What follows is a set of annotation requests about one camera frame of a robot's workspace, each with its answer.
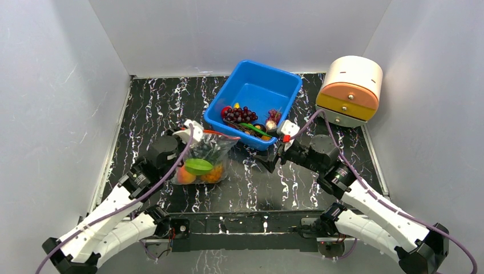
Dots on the green toy starfruit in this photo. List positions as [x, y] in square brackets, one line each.
[198, 166]

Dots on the light red grape bunch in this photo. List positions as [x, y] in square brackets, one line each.
[274, 115]

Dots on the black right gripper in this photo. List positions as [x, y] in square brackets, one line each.
[282, 152]

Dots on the toy garlic bulb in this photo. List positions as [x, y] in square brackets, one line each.
[271, 126]

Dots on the round drawer cabinet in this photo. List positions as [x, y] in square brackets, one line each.
[350, 92]

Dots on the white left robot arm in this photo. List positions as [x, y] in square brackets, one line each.
[109, 219]

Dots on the toy pineapple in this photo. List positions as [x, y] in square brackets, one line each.
[217, 157]

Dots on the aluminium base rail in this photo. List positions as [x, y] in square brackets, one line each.
[235, 231]

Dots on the dark red grape bunch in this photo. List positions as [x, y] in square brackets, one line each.
[241, 115]

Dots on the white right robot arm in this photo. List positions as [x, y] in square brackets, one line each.
[363, 213]

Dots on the toy peach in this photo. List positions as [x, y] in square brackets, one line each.
[183, 177]

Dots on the clear zip top bag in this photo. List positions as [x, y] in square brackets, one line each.
[226, 141]

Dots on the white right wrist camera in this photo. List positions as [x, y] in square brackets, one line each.
[287, 130]

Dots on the black grape bunch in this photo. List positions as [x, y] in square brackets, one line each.
[199, 150]

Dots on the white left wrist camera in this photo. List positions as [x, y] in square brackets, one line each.
[192, 130]

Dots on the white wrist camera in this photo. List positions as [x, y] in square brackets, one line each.
[287, 130]
[192, 130]

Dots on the green toy chili pepper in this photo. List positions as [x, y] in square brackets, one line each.
[255, 129]

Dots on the blue plastic bin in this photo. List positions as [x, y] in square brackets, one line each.
[259, 87]

